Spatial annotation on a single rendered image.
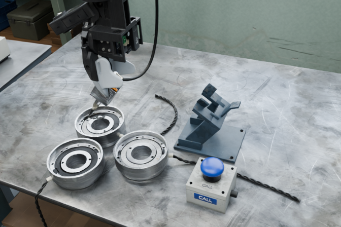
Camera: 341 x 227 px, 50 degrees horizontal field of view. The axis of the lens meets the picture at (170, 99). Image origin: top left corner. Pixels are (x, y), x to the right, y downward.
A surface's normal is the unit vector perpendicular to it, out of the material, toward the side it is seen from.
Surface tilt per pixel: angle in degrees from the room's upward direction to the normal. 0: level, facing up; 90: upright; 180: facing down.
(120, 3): 90
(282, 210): 0
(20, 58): 0
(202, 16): 90
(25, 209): 0
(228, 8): 90
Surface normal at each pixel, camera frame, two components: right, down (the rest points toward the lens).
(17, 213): -0.05, -0.80
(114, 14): -0.38, 0.57
